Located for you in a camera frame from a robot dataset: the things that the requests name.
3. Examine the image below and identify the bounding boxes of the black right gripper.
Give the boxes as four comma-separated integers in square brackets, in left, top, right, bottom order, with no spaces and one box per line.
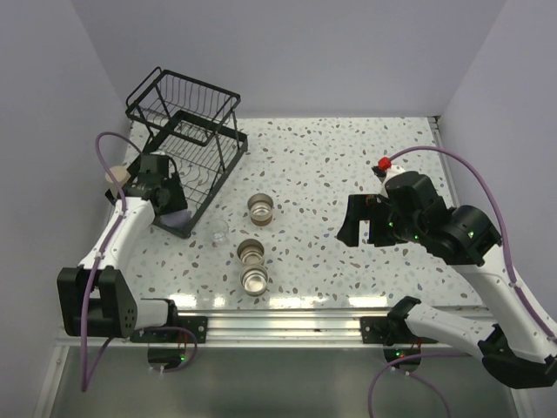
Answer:
[338,192,425,246]

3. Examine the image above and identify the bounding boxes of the purple plastic cup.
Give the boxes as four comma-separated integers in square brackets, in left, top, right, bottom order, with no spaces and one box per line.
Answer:
[160,209,191,229]

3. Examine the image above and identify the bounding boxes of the beige plastic cup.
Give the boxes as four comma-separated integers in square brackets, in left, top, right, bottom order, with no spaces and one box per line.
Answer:
[104,165,131,199]

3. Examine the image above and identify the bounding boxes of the steel cup with cork base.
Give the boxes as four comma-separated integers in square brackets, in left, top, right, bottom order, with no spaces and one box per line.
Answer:
[247,193,274,226]

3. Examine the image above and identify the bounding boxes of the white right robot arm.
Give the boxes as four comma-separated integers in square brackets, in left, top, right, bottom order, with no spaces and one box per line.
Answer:
[337,169,556,389]

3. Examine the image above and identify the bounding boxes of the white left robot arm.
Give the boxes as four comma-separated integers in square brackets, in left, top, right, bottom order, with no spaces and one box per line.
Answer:
[57,153,187,342]

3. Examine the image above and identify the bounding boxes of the black dish rack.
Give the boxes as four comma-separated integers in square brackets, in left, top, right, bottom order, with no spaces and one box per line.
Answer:
[125,67,248,239]

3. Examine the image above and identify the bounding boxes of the clear glass cup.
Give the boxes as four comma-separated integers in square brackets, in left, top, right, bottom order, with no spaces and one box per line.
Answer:
[209,219,229,246]

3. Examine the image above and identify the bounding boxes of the steel cup near pink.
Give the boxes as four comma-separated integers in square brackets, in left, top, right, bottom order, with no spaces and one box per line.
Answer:
[237,239,265,266]

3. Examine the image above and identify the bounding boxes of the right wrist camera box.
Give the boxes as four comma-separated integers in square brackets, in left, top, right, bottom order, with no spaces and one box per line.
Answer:
[372,157,406,197]

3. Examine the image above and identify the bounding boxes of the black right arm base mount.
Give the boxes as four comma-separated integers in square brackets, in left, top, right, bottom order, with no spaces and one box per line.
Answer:
[359,315,438,347]

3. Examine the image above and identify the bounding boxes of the steel cup near rail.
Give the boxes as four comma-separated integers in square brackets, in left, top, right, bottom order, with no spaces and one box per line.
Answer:
[239,264,269,296]

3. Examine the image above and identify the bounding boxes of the aluminium table edge rail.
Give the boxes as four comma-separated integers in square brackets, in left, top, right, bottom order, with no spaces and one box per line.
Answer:
[56,304,495,349]

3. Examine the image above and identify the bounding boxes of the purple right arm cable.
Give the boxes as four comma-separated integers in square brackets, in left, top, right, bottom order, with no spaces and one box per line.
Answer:
[367,145,557,418]

